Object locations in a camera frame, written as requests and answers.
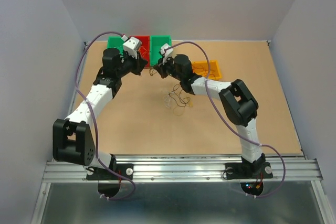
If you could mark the right green bin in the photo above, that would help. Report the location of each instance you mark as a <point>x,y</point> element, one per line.
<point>156,42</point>

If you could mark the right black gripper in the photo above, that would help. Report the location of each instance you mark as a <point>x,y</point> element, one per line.
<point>160,67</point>

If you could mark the green bin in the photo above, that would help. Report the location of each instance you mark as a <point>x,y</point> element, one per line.
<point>117,42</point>
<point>156,42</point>

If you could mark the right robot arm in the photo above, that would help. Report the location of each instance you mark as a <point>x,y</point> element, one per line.
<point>240,107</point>

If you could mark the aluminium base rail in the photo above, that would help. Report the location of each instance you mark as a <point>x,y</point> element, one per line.
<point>177,169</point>

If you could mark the yellow bin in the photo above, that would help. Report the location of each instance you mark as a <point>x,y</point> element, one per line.
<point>213,70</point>

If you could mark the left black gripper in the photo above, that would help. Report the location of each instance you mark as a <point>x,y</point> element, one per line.
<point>138,63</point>

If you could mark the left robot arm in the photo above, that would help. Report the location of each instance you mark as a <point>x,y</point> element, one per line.
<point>75,138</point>

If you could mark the left green bin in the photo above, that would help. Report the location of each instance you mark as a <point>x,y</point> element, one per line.
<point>117,42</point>

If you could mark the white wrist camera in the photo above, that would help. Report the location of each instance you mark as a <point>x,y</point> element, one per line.
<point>166,51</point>
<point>131,45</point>

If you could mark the red bin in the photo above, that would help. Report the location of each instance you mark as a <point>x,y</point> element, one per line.
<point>145,49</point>

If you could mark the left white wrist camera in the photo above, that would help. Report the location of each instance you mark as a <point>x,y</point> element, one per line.
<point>131,45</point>

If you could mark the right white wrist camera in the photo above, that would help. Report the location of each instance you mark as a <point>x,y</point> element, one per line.
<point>166,51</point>

